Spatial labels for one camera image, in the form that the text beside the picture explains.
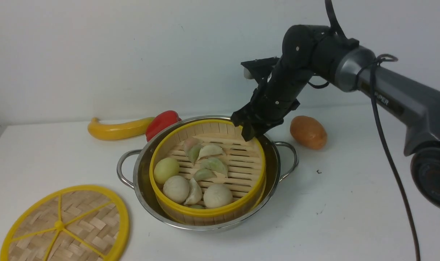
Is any brown potato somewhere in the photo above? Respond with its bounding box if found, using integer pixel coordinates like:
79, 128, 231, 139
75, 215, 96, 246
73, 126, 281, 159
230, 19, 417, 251
290, 116, 328, 150

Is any yellow rimmed woven bamboo lid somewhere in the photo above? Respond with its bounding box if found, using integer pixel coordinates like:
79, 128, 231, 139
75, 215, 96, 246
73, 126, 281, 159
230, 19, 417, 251
0, 185, 130, 261

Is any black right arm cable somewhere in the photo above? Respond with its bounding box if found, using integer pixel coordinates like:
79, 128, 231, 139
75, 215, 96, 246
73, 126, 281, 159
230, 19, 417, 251
324, 0, 422, 261

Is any white dumpling front left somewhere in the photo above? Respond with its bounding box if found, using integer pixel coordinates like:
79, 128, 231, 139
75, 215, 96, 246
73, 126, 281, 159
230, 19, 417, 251
184, 178, 203, 205

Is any green dumpling centre large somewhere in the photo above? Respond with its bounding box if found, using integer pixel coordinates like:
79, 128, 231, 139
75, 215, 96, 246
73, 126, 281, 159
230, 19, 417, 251
200, 157, 228, 177

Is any white dumpling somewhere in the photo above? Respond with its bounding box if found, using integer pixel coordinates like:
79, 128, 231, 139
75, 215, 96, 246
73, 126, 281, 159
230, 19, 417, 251
184, 178, 203, 205
197, 144, 226, 160

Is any yellow-green round bun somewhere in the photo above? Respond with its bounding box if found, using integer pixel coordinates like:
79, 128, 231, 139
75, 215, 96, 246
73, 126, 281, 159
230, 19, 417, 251
153, 158, 180, 185

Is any red bell pepper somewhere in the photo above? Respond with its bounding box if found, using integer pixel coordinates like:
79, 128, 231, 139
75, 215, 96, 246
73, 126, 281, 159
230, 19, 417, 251
145, 110, 181, 142

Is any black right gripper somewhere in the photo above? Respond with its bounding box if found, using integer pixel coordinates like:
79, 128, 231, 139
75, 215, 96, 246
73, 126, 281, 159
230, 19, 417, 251
231, 58, 314, 141

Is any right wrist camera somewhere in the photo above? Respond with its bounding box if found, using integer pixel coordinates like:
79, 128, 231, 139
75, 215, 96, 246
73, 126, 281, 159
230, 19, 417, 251
240, 57, 279, 84

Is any white dumpling back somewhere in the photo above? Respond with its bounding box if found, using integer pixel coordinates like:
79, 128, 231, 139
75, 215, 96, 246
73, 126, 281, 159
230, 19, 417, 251
197, 144, 226, 160

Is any pale green dumpling small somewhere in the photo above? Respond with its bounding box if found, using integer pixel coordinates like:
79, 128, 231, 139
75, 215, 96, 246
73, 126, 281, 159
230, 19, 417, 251
192, 168, 217, 182

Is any yellow rimmed bamboo steamer basket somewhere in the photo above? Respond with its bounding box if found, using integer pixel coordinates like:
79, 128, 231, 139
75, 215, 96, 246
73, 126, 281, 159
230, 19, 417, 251
149, 118, 266, 226

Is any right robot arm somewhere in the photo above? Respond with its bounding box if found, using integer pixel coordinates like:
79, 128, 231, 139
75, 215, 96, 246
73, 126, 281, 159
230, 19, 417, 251
231, 25, 440, 208

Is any stainless steel pot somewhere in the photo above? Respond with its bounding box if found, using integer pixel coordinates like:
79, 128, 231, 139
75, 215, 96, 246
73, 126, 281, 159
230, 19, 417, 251
117, 115, 299, 231

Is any white pleated bun left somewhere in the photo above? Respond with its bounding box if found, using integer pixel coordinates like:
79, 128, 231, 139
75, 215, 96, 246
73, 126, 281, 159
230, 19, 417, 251
163, 175, 190, 204

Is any yellow squash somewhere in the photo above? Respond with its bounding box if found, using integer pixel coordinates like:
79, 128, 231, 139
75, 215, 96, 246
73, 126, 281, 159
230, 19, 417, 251
87, 117, 155, 141

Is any pink green dumpling back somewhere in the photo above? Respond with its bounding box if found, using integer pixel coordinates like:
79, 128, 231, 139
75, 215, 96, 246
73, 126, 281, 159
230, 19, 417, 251
183, 137, 203, 165

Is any white pleated bun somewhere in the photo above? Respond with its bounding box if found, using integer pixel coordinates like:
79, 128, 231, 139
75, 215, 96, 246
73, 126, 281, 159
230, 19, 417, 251
163, 175, 190, 204
203, 184, 233, 209

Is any white pleated bun front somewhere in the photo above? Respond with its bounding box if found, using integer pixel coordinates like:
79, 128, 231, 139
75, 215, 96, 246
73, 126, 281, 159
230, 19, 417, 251
203, 184, 233, 209

